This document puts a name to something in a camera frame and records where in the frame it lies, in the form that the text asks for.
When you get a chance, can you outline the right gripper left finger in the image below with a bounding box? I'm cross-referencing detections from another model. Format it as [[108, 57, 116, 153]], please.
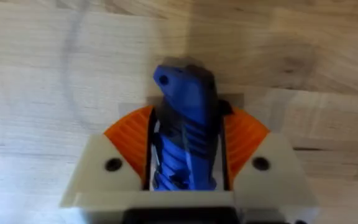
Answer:
[[59, 105, 157, 208]]

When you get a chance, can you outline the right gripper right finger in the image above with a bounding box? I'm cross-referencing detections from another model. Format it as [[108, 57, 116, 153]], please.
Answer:
[[219, 105, 319, 210]]

